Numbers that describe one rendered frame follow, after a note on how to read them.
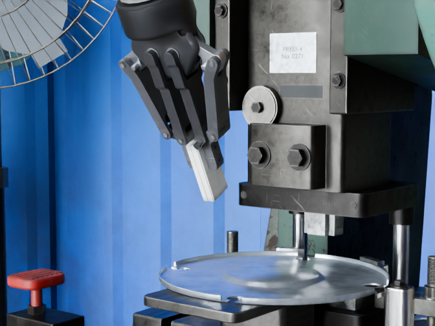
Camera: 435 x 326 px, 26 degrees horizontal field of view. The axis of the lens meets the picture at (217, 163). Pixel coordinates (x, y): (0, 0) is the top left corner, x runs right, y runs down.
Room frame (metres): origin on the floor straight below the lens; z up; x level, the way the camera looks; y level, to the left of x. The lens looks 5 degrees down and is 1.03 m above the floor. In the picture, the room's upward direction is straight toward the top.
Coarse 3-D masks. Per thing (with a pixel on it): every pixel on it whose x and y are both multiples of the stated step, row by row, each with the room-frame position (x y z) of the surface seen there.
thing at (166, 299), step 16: (144, 304) 1.08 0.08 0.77; (160, 304) 1.06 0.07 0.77; (176, 304) 1.05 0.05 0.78; (192, 304) 1.04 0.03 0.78; (208, 304) 1.04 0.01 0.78; (224, 304) 1.04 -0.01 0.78; (240, 304) 1.04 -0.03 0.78; (224, 320) 1.01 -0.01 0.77; (240, 320) 1.00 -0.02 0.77; (256, 320) 1.13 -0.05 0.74; (272, 320) 1.11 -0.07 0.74; (288, 320) 1.11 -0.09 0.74; (304, 320) 1.14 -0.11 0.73
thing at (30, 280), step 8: (24, 272) 1.30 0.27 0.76; (32, 272) 1.30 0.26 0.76; (40, 272) 1.30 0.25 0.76; (48, 272) 1.31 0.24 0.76; (56, 272) 1.30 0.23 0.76; (8, 280) 1.28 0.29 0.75; (16, 280) 1.27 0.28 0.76; (24, 280) 1.26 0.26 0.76; (32, 280) 1.26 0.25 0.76; (40, 280) 1.26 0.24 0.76; (48, 280) 1.27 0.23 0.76; (56, 280) 1.29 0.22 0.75; (64, 280) 1.30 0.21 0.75; (24, 288) 1.26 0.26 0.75; (32, 288) 1.26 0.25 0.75; (40, 288) 1.26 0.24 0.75; (32, 296) 1.29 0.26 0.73; (40, 296) 1.29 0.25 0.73; (32, 304) 1.29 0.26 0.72; (40, 304) 1.29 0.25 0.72
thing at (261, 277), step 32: (224, 256) 1.31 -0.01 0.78; (256, 256) 1.31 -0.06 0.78; (288, 256) 1.31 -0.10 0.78; (320, 256) 1.30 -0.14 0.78; (192, 288) 1.11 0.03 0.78; (224, 288) 1.11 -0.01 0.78; (256, 288) 1.11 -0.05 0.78; (288, 288) 1.11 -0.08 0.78; (320, 288) 1.11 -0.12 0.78; (352, 288) 1.11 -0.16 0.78
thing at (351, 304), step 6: (306, 258) 1.31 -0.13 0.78; (372, 294) 1.23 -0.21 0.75; (348, 300) 1.20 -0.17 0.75; (354, 300) 1.19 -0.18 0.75; (360, 300) 1.20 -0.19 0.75; (366, 300) 1.21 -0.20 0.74; (372, 300) 1.23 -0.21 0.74; (336, 306) 1.21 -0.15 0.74; (342, 306) 1.20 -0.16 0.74; (348, 306) 1.20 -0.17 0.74; (354, 306) 1.19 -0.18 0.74; (360, 306) 1.20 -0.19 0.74
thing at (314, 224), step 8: (304, 216) 1.28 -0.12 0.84; (312, 216) 1.26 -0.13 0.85; (320, 216) 1.25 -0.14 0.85; (328, 216) 1.25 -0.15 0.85; (336, 216) 1.25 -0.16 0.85; (304, 224) 1.28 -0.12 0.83; (312, 224) 1.26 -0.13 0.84; (320, 224) 1.25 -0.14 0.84; (328, 224) 1.25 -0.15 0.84; (336, 224) 1.25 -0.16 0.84; (304, 232) 1.28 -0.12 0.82; (312, 232) 1.26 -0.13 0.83; (320, 232) 1.25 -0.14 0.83; (328, 232) 1.25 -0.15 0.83; (336, 232) 1.25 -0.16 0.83
